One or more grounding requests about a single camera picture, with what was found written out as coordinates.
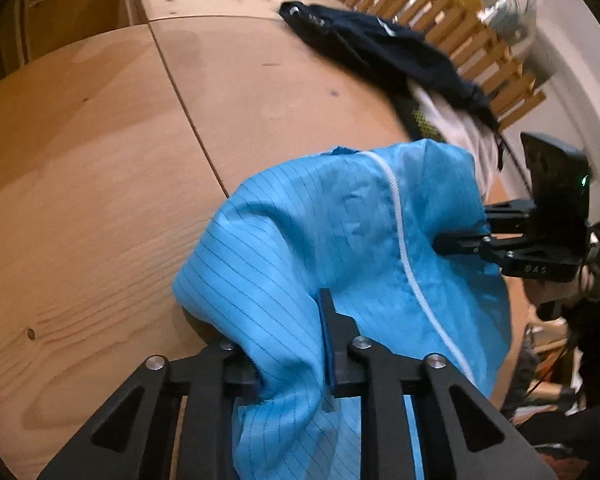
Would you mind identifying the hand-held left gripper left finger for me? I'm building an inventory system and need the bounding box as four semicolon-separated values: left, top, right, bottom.
37;340;260;480

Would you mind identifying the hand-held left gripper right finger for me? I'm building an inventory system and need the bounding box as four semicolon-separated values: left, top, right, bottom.
320;288;554;480

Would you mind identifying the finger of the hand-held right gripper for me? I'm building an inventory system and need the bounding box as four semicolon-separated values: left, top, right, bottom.
432;232;493;256
482;199;537;235

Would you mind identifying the blue jacket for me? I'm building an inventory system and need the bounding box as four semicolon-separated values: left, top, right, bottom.
172;140;512;480

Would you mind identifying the white garment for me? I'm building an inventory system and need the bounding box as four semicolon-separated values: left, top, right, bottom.
407;82;503;203

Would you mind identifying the black yellow striped garment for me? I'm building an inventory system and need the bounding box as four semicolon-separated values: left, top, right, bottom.
397;94;443;142

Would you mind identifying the plant in grey pot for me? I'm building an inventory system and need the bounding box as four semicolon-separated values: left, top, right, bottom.
480;0;538;56

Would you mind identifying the navy garment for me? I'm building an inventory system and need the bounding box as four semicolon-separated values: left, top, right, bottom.
279;1;503;131

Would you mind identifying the wooden slatted railing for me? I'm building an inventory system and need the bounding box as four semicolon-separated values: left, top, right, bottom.
270;0;548;133

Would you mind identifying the black cable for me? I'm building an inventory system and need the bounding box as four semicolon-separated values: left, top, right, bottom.
525;330;588;398

